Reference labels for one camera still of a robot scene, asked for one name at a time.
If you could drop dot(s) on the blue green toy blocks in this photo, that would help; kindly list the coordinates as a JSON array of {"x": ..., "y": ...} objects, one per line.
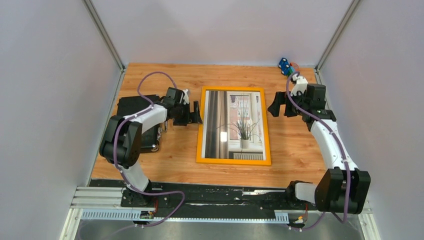
[{"x": 286, "y": 67}]

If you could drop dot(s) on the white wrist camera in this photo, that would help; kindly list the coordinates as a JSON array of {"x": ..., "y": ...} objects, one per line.
[
  {"x": 300, "y": 85},
  {"x": 185, "y": 98}
]

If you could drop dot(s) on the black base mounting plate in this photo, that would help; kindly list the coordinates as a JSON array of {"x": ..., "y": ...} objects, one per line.
[{"x": 208, "y": 202}]

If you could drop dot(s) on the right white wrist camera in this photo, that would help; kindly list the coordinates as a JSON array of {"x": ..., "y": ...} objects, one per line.
[{"x": 300, "y": 85}]

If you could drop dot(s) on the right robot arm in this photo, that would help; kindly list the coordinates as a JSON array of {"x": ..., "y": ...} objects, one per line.
[{"x": 344, "y": 187}]

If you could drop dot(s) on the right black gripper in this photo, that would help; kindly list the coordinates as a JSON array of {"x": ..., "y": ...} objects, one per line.
[{"x": 281, "y": 98}]

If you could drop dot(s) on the wooden picture frame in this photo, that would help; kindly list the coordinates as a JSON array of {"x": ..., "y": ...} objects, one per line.
[{"x": 233, "y": 162}]

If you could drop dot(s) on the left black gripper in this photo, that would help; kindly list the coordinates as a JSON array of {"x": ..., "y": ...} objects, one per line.
[{"x": 186, "y": 120}]

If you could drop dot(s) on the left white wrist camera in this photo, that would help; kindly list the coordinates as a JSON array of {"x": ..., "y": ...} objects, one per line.
[{"x": 185, "y": 98}]

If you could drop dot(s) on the orange round object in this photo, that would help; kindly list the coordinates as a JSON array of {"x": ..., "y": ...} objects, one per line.
[{"x": 295, "y": 66}]

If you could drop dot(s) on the photo print board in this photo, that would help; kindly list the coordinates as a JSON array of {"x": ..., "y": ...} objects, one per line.
[{"x": 235, "y": 126}]

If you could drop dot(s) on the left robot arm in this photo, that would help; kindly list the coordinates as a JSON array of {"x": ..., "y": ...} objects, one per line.
[{"x": 122, "y": 141}]

